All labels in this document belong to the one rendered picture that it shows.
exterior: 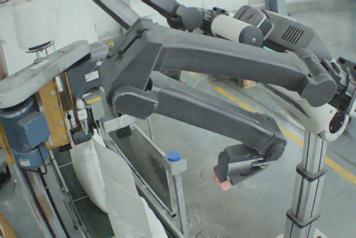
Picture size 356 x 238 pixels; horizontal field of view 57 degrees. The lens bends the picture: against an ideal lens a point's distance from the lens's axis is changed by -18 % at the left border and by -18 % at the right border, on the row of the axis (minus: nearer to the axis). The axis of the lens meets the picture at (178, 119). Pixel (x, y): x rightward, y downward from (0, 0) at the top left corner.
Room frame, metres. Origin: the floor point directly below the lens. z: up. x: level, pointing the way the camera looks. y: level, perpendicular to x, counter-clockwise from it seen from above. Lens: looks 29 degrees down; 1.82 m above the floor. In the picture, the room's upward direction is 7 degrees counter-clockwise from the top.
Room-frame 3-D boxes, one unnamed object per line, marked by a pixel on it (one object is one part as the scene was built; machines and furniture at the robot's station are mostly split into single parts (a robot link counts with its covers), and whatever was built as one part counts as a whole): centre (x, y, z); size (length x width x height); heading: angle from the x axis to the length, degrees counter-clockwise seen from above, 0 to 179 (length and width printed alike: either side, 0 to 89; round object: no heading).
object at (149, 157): (2.05, 0.31, 0.54); 1.05 x 0.02 x 0.41; 25
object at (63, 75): (1.42, 0.48, 1.26); 0.22 x 0.05 x 0.16; 25
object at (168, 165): (1.41, 0.04, 0.81); 0.08 x 0.08 x 0.06; 25
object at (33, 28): (1.19, 0.45, 1.61); 0.17 x 0.17 x 0.17
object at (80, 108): (1.32, 0.37, 1.14); 0.05 x 0.04 x 0.16; 115
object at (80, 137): (1.36, 0.42, 1.04); 0.08 x 0.06 x 0.05; 115
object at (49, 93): (1.35, 0.66, 1.18); 0.34 x 0.25 x 0.31; 115
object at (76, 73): (1.53, 0.36, 1.21); 0.30 x 0.25 x 0.30; 25
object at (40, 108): (1.22, 0.53, 1.23); 0.28 x 0.07 x 0.16; 25
